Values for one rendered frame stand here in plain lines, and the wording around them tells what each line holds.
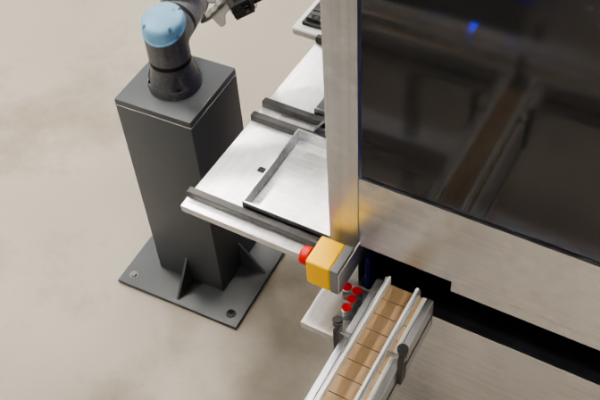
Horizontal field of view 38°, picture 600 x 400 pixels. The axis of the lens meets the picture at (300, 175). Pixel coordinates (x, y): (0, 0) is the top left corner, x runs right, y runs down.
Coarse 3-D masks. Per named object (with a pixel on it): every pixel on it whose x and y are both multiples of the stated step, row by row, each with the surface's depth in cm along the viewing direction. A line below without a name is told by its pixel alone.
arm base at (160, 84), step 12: (192, 60) 239; (156, 72) 235; (168, 72) 234; (180, 72) 235; (192, 72) 238; (156, 84) 237; (168, 84) 236; (180, 84) 237; (192, 84) 239; (156, 96) 240; (168, 96) 238; (180, 96) 238
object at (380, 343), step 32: (384, 288) 171; (416, 288) 171; (352, 320) 171; (384, 320) 171; (416, 320) 170; (352, 352) 167; (384, 352) 162; (416, 352) 175; (320, 384) 162; (352, 384) 162; (384, 384) 161
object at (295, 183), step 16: (288, 144) 208; (304, 144) 212; (320, 144) 210; (288, 160) 209; (304, 160) 208; (320, 160) 208; (272, 176) 205; (288, 176) 205; (304, 176) 205; (320, 176) 205; (256, 192) 201; (272, 192) 202; (288, 192) 202; (304, 192) 201; (320, 192) 201; (256, 208) 195; (272, 208) 199; (288, 208) 198; (304, 208) 198; (320, 208) 198; (288, 224) 193; (304, 224) 191; (320, 224) 195
